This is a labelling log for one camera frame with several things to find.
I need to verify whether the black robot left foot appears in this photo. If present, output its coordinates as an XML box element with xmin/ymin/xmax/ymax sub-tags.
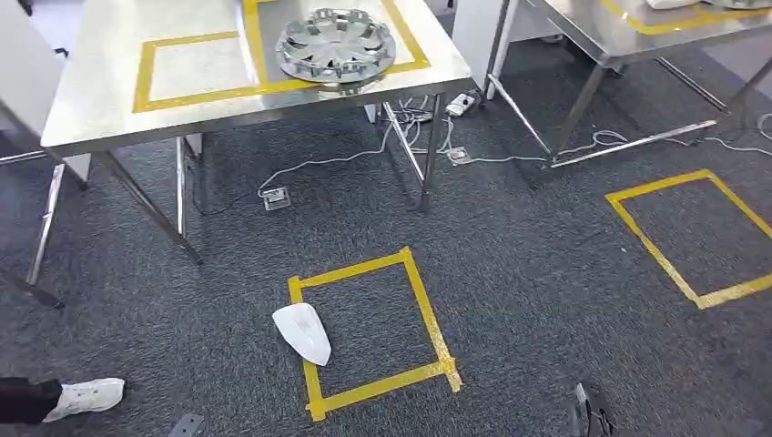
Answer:
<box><xmin>168</xmin><ymin>412</ymin><xmax>206</xmax><ymax>437</ymax></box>

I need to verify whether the white partition board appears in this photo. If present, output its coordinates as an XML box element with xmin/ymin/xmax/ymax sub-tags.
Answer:
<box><xmin>0</xmin><ymin>0</ymin><xmax>92</xmax><ymax>183</ymax></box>
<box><xmin>452</xmin><ymin>0</ymin><xmax>565</xmax><ymax>92</ymax></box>

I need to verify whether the silver wheel hubcap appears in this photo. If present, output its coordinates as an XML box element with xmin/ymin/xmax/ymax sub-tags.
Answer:
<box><xmin>702</xmin><ymin>0</ymin><xmax>772</xmax><ymax>11</ymax></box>
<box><xmin>275</xmin><ymin>6</ymin><xmax>398</xmax><ymax>86</ymax></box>

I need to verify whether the white power strip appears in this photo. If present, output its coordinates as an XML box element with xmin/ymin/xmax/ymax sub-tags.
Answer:
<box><xmin>444</xmin><ymin>92</ymin><xmax>478</xmax><ymax>118</ymax></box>

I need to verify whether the yellow tape table marking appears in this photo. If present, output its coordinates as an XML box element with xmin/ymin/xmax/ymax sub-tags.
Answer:
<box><xmin>600</xmin><ymin>0</ymin><xmax>772</xmax><ymax>36</ymax></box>

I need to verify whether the black power cable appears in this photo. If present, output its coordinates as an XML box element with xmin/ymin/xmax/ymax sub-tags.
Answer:
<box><xmin>189</xmin><ymin>171</ymin><xmax>262</xmax><ymax>218</ymax></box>

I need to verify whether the white power cable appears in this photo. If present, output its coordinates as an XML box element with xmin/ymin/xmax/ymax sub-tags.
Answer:
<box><xmin>258</xmin><ymin>117</ymin><xmax>397</xmax><ymax>199</ymax></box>
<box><xmin>470</xmin><ymin>129</ymin><xmax>632</xmax><ymax>166</ymax></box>
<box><xmin>663</xmin><ymin>111</ymin><xmax>772</xmax><ymax>160</ymax></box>

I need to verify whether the yellow floor tape outline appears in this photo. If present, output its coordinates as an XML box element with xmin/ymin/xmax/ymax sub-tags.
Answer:
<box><xmin>604</xmin><ymin>168</ymin><xmax>772</xmax><ymax>311</ymax></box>
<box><xmin>287</xmin><ymin>246</ymin><xmax>464</xmax><ymax>422</ymax></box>

